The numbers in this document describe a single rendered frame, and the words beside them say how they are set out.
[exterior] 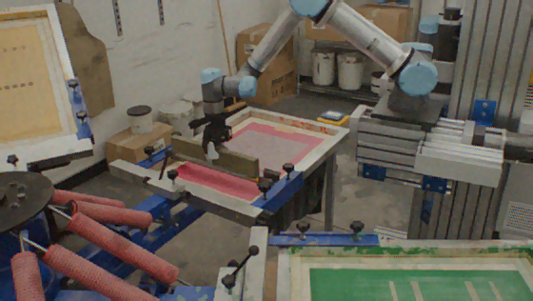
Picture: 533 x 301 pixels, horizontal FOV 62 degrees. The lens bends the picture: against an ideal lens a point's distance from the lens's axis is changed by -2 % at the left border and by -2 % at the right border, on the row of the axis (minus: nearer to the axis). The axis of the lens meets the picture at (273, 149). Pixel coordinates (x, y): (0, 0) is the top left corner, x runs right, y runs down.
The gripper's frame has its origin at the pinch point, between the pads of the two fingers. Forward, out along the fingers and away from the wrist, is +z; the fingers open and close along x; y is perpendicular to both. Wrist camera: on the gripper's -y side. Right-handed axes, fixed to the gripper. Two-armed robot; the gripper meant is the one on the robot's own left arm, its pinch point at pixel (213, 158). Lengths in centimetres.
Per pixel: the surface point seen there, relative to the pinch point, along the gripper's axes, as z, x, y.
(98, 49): 3, 100, -195
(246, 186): 9.7, 3.0, 13.2
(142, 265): -5, -61, 27
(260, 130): 10, 49, -11
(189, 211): 13.7, -17.3, 1.7
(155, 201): 1.2, -31.8, 1.1
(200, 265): 105, 39, -52
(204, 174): 9.8, 1.4, -6.8
